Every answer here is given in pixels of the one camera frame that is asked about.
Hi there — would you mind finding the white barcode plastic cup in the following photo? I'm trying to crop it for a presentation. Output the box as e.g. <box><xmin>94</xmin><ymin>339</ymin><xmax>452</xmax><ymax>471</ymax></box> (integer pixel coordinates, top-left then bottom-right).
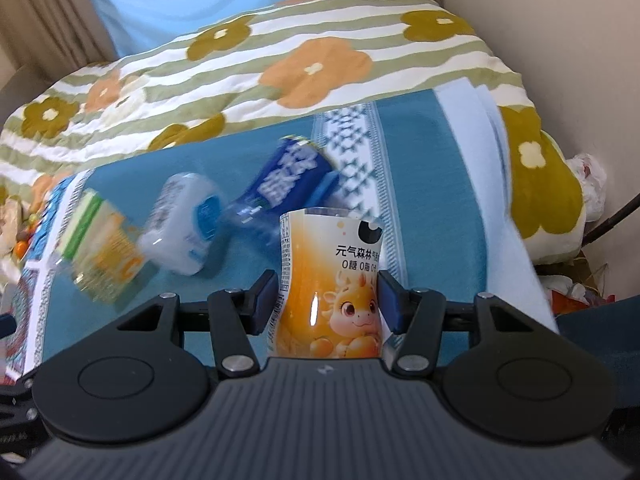
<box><xmin>138</xmin><ymin>172</ymin><xmax>224</xmax><ymax>276</ymax></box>

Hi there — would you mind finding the yellow label clear cup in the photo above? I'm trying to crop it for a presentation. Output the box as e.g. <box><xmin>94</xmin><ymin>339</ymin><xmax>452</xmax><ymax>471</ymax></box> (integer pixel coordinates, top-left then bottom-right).
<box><xmin>72</xmin><ymin>216</ymin><xmax>145</xmax><ymax>304</ymax></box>

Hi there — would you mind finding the blue plastic cup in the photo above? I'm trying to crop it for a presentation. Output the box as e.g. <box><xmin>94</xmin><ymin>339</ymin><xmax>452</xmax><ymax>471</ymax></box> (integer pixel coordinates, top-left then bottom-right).
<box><xmin>222</xmin><ymin>136</ymin><xmax>341</xmax><ymax>245</ymax></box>

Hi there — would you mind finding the left brown curtain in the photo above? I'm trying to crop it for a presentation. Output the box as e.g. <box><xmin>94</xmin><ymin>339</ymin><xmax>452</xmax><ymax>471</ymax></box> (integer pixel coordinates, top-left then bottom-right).
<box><xmin>1</xmin><ymin>0</ymin><xmax>117</xmax><ymax>81</ymax></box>

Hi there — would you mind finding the black cable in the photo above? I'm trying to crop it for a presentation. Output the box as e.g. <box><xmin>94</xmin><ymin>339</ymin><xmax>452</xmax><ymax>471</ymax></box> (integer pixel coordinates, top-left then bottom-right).
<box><xmin>579</xmin><ymin>192</ymin><xmax>640</xmax><ymax>247</ymax></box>

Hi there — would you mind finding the blue patterned cloth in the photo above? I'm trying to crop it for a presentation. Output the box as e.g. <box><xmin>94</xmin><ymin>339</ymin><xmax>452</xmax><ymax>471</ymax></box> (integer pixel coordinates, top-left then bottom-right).
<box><xmin>1</xmin><ymin>78</ymin><xmax>555</xmax><ymax>382</ymax></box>

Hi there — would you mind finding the green white label cup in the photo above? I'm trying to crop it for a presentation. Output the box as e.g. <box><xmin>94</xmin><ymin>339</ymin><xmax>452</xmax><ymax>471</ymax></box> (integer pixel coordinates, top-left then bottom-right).
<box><xmin>51</xmin><ymin>188</ymin><xmax>122</xmax><ymax>271</ymax></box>

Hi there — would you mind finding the orange cartoon label plastic cup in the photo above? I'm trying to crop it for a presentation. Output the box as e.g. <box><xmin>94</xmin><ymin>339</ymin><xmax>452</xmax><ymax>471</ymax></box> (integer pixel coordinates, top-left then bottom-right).
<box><xmin>269</xmin><ymin>208</ymin><xmax>383</xmax><ymax>359</ymax></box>

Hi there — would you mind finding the white plastic bag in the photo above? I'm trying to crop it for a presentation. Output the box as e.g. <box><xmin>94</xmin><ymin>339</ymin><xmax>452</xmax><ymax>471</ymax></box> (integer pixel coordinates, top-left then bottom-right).
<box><xmin>566</xmin><ymin>153</ymin><xmax>608</xmax><ymax>223</ymax></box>

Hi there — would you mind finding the floral striped quilt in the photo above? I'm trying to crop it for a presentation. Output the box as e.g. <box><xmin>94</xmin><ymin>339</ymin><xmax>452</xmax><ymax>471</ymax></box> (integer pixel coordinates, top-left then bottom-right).
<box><xmin>1</xmin><ymin>0</ymin><xmax>586</xmax><ymax>263</ymax></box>

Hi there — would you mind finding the bowl of fruit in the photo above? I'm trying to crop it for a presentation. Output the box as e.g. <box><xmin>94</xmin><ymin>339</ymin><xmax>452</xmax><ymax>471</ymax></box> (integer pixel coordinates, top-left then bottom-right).
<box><xmin>12</xmin><ymin>214</ymin><xmax>40</xmax><ymax>261</ymax></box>

